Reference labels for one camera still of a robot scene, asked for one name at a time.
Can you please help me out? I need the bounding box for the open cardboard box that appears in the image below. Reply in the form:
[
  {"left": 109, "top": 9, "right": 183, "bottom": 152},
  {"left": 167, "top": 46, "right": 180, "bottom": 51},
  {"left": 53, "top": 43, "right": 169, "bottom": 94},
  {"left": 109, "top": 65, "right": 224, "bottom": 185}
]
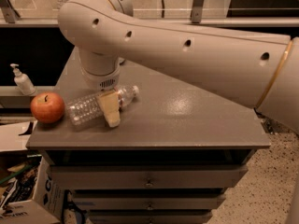
[{"left": 0, "top": 120, "right": 68, "bottom": 224}]

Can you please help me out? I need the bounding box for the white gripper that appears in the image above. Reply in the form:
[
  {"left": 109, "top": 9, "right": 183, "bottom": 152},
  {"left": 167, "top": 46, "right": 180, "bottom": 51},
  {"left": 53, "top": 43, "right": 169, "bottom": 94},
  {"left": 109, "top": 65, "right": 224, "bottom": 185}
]
[{"left": 81, "top": 68, "right": 121, "bottom": 128}]

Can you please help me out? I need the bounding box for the white pump dispenser bottle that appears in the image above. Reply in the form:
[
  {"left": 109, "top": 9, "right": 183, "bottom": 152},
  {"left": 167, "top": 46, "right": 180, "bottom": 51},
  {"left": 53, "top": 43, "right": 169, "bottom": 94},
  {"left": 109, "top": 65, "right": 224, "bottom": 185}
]
[{"left": 10, "top": 63, "right": 36, "bottom": 95}]

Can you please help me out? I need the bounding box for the red apple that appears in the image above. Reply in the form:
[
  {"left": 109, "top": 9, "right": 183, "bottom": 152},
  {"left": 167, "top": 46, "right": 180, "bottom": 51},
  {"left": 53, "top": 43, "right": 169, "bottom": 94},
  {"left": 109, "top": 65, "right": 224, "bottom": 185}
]
[{"left": 30, "top": 92, "right": 64, "bottom": 123}]

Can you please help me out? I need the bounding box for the grey metal railing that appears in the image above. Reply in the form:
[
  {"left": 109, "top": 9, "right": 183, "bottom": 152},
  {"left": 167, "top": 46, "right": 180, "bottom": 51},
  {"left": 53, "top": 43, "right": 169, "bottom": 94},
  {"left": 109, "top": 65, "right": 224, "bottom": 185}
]
[{"left": 1, "top": 0, "right": 299, "bottom": 25}]

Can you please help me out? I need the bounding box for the clear plastic water bottle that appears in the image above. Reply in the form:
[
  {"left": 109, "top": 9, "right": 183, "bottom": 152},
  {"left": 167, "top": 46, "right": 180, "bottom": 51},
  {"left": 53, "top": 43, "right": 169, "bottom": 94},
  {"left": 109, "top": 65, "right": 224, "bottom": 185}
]
[{"left": 66, "top": 85, "right": 139, "bottom": 126}]

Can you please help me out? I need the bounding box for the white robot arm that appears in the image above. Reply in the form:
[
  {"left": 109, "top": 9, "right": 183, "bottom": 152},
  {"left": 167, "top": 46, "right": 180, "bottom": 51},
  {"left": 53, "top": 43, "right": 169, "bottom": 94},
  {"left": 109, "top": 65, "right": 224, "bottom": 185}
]
[{"left": 58, "top": 0, "right": 299, "bottom": 131}]

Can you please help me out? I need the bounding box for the grey drawer cabinet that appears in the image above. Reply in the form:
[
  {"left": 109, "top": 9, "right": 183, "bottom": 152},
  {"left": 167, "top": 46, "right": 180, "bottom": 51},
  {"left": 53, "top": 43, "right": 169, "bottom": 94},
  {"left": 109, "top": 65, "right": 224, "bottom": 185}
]
[{"left": 27, "top": 61, "right": 269, "bottom": 224}]

